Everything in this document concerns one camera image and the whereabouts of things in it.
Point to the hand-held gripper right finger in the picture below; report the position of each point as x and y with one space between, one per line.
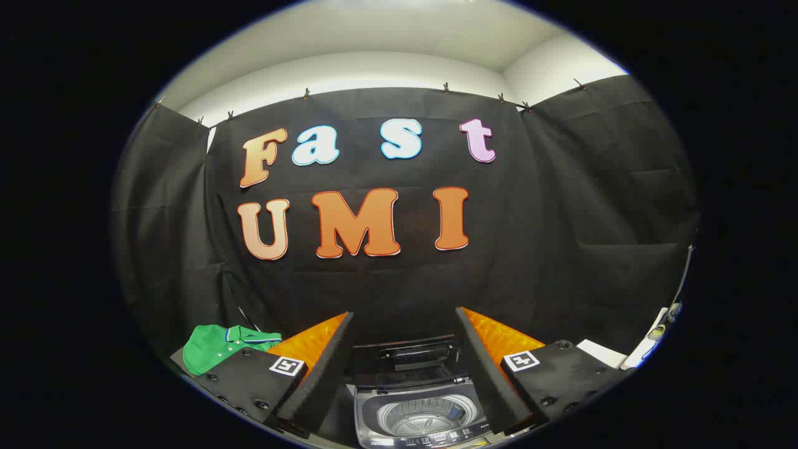
483 374

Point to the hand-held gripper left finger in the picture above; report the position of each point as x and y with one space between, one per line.
324 374

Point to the dark washing machine lid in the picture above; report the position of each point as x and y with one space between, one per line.
408 355

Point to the grey washing machine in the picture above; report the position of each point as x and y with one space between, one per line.
411 421

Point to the green polo shirt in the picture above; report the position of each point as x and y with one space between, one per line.
209 349

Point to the white board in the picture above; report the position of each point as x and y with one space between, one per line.
601 352

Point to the black backdrop cloth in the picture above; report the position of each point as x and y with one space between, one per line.
561 218

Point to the small yellow-green device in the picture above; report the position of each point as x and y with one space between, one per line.
656 332

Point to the row of cloth clips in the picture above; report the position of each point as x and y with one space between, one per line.
446 87

